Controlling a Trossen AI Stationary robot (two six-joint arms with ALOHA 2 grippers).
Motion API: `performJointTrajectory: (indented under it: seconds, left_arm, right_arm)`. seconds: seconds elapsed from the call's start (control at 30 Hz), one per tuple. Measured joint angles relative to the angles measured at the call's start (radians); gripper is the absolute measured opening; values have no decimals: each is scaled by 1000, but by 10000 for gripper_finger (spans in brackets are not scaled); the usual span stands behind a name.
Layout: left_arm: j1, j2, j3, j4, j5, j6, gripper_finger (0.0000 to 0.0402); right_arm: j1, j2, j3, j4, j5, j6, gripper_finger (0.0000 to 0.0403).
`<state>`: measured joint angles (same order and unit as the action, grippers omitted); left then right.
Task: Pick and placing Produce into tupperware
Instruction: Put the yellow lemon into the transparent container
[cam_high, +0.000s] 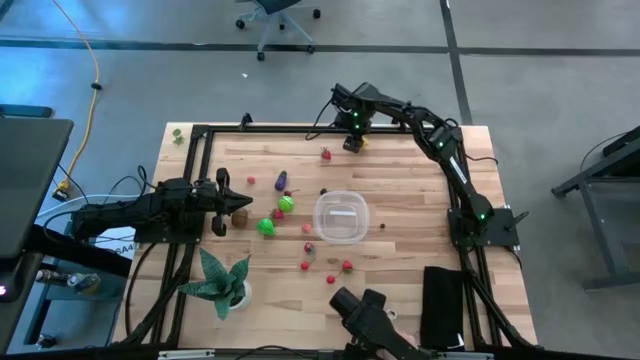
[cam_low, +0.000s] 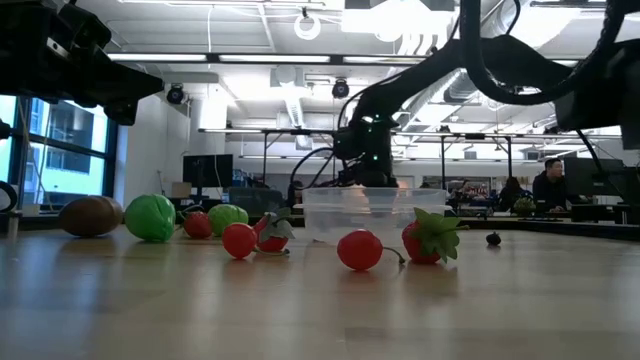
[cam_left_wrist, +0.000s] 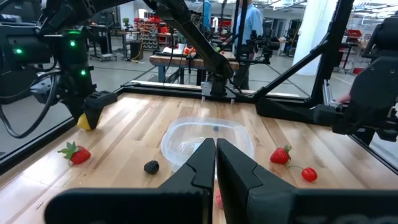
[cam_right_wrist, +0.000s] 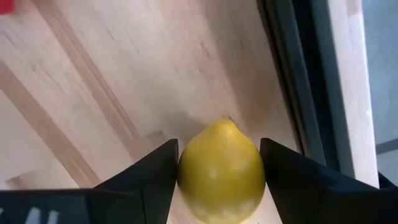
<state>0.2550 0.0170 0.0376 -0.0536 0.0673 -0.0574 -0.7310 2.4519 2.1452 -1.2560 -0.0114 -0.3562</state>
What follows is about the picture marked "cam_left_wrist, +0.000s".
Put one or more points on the red parts shelf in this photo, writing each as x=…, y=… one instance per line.
x=149, y=34

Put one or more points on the clear plastic tupperware container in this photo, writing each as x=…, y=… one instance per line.
x=186, y=137

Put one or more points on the black background robot arm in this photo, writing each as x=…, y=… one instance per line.
x=264, y=46

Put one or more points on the yellow lemon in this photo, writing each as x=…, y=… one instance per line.
x=81, y=123

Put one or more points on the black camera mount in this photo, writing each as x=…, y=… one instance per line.
x=373, y=87

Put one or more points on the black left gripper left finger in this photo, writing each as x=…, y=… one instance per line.
x=174, y=202

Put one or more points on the person's hand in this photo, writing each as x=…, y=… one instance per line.
x=343, y=98

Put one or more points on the long-stemmed red strawberry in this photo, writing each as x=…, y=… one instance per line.
x=81, y=155

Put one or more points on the red bin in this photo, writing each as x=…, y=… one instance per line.
x=354, y=33

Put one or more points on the black cart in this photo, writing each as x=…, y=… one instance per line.
x=102, y=37

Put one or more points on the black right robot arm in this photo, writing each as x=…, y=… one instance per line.
x=199, y=40

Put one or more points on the blackberry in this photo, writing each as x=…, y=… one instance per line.
x=151, y=167

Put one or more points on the small-leafed red strawberry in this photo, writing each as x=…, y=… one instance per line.
x=280, y=155

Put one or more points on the red cherry with stem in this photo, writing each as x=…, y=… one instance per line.
x=309, y=175

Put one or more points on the small potted plant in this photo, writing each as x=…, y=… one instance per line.
x=126, y=21

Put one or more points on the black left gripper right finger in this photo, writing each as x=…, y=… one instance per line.
x=248, y=199

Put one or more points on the black trash bin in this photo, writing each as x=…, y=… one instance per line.
x=136, y=49

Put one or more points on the silver aluminium extrusion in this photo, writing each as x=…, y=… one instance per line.
x=327, y=91

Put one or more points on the person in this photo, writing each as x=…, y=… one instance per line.
x=252, y=21

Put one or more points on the wooden workbench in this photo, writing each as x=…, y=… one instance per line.
x=174, y=59

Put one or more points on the pink raspberry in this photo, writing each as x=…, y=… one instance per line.
x=219, y=200

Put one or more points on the white pillar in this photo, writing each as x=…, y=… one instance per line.
x=311, y=31

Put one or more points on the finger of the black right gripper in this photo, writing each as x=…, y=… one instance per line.
x=93, y=116
x=74, y=109

